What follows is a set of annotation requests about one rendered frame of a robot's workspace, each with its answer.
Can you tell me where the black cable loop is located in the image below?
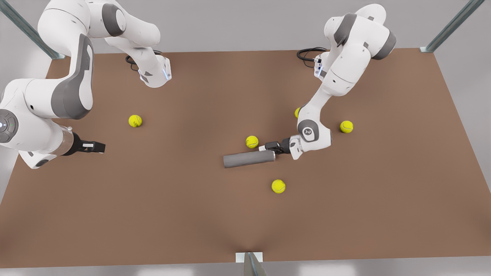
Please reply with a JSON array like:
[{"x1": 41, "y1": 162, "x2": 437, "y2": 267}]
[
  {"x1": 125, "y1": 50, "x2": 164, "y2": 72},
  {"x1": 297, "y1": 47, "x2": 328, "y2": 69}
]

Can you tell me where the silver frame post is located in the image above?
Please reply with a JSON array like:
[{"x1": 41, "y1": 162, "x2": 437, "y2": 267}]
[
  {"x1": 235, "y1": 251, "x2": 268, "y2": 276},
  {"x1": 420, "y1": 0, "x2": 486, "y2": 53},
  {"x1": 0, "y1": 0, "x2": 65, "y2": 60}
]

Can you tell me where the grey tennis tube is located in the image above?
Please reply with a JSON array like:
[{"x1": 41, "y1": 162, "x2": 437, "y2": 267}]
[{"x1": 223, "y1": 150, "x2": 276, "y2": 169}]

